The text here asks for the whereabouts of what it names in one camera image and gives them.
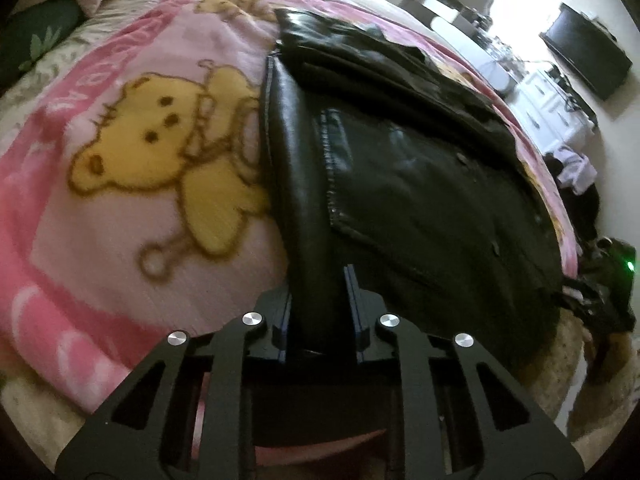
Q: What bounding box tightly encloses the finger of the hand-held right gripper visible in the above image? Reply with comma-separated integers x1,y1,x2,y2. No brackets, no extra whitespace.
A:
552,277,602,315

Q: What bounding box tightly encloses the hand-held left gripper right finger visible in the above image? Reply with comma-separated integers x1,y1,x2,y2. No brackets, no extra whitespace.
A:
342,262,586,480

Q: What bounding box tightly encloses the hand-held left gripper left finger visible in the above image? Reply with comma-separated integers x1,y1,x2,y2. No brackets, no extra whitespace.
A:
55,287,294,480

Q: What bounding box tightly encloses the black leather jacket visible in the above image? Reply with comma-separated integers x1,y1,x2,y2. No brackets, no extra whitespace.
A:
260,7,568,376

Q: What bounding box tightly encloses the dark clothes heap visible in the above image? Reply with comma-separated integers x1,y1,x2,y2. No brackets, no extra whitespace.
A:
542,155,602,242

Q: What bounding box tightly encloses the beige fuzzy blanket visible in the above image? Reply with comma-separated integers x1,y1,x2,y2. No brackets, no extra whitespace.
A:
515,305,637,442

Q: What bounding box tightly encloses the white garment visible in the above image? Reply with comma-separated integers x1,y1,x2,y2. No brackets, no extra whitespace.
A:
555,147,599,197

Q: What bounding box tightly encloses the white dresser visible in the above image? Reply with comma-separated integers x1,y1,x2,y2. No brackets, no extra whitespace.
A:
515,67,599,157

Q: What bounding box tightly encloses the pink bear printed blanket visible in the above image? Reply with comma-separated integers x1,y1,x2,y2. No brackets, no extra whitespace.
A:
0,0,581,411

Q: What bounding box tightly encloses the black television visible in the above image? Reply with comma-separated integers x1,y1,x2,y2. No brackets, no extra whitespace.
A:
539,2,634,102

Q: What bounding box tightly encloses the white vanity table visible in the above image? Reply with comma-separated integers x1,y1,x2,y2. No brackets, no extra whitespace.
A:
400,0,517,94

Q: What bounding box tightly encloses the green floral pillow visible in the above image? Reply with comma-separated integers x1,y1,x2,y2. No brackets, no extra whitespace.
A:
0,0,87,92

